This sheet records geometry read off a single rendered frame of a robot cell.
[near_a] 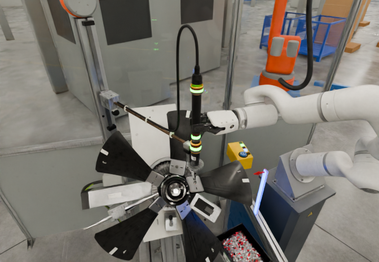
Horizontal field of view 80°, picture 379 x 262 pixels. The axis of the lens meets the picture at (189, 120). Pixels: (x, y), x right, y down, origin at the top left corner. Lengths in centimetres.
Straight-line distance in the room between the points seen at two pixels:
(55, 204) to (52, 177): 31
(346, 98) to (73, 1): 111
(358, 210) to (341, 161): 175
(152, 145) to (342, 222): 206
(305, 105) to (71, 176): 167
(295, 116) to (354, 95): 17
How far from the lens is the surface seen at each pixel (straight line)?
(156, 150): 124
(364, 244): 271
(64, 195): 213
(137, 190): 114
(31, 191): 214
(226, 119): 84
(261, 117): 89
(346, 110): 72
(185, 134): 102
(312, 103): 76
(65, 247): 248
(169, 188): 97
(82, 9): 126
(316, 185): 150
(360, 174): 114
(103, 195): 116
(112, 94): 131
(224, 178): 109
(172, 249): 165
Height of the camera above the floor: 197
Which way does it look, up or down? 33 degrees down
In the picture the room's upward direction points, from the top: straight up
